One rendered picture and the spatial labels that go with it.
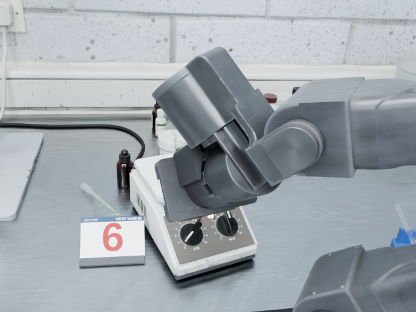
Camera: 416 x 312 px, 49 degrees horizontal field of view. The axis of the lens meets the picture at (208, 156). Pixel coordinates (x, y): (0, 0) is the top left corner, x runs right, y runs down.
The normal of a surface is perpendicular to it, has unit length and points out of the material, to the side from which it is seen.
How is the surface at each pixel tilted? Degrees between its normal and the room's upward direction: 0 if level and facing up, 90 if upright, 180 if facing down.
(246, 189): 50
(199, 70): 90
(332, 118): 89
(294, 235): 0
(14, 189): 0
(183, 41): 90
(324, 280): 40
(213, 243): 30
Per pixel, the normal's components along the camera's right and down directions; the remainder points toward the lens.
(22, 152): 0.06, -0.88
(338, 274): -0.52, -0.84
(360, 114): -0.46, 0.34
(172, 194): 0.38, -0.22
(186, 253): 0.27, -0.54
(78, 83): 0.15, 0.47
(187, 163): -0.90, 0.15
